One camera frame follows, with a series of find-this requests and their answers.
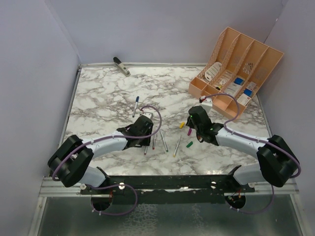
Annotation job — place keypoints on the blue marker pen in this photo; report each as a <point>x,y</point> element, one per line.
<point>134,109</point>

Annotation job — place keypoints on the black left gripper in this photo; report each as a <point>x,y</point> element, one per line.
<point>145,143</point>

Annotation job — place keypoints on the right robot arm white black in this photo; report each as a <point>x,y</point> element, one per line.
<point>276,161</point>

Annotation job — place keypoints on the white card packet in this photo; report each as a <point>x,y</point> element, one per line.
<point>232,89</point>

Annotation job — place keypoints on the peach desk file organizer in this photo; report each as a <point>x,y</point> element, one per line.
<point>240,56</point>

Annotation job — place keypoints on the yellow pen cap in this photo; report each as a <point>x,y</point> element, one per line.
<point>181,125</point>

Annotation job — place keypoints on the blue eraser box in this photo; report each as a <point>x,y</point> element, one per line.
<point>248,92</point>
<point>239,81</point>

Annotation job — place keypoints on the black mounting rail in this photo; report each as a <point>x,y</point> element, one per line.
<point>180,189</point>

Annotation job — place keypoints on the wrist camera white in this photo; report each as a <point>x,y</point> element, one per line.
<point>148,115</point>
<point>206,103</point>

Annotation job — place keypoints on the green marker pen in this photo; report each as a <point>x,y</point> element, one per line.
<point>163,141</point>

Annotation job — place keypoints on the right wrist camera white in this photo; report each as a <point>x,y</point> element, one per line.
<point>206,103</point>

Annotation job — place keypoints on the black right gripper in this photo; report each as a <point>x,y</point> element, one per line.
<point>189,123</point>

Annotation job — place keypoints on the white red box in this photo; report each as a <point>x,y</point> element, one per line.
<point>251,86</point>

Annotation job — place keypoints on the white oval tag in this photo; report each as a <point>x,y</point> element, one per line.
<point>212,71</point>

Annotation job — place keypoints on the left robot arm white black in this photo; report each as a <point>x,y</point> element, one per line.
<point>77,170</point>

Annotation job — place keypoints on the yellow marker pen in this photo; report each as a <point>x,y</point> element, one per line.
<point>177,146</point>

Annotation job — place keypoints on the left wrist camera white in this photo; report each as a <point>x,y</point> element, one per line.
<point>148,115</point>

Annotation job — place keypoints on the grey black stapler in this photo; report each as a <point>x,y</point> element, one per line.
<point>121,66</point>

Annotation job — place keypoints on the red marker pen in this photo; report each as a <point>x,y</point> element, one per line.
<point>154,142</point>

